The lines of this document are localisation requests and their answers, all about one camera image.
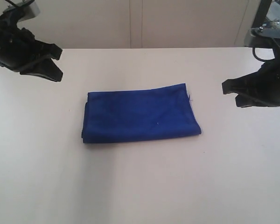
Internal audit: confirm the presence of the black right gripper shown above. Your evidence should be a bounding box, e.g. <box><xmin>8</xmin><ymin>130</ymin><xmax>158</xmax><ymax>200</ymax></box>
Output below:
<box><xmin>221</xmin><ymin>56</ymin><xmax>280</xmax><ymax>109</ymax></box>

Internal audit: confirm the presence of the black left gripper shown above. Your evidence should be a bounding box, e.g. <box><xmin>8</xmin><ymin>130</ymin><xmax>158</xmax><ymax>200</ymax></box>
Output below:
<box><xmin>0</xmin><ymin>14</ymin><xmax>63</xmax><ymax>82</ymax></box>

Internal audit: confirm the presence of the blue microfiber towel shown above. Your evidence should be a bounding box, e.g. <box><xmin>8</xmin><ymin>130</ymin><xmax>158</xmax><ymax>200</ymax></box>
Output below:
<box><xmin>81</xmin><ymin>84</ymin><xmax>202</xmax><ymax>144</ymax></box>

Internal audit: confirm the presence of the right wrist camera, grey-black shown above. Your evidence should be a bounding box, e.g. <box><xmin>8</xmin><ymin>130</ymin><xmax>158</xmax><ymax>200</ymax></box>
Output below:
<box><xmin>244</xmin><ymin>27</ymin><xmax>280</xmax><ymax>63</ymax></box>

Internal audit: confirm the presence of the dark window frame post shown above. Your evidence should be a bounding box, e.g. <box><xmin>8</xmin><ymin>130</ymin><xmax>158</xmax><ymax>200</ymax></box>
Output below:
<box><xmin>251</xmin><ymin>0</ymin><xmax>272</xmax><ymax>28</ymax></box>

